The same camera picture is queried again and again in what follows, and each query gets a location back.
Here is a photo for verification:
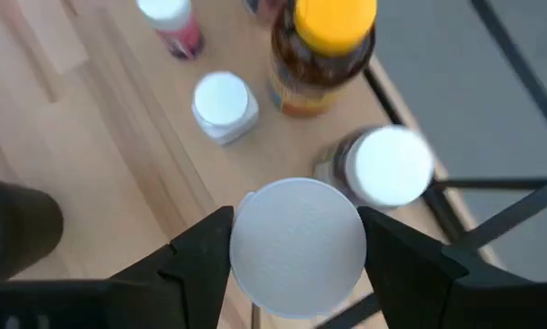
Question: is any small pink bottle white cap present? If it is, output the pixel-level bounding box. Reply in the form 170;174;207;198
135;0;205;60

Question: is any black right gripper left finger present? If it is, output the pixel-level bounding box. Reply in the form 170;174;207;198
158;206;235;329

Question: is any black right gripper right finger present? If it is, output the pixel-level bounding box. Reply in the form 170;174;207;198
358;206;468;329

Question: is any clear jar green label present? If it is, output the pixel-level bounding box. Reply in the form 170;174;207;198
312;125;435;209

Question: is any small clear bottle white cap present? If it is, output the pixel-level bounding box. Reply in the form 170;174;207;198
191;70;259;146

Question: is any wooden shelf black metal frame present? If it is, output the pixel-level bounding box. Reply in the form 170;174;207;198
71;0;547;329

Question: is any green potted plant black pot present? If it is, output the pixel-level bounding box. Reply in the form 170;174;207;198
0;175;65;281

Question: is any brown bottle yellow cap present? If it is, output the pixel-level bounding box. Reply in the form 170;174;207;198
268;0;378;118

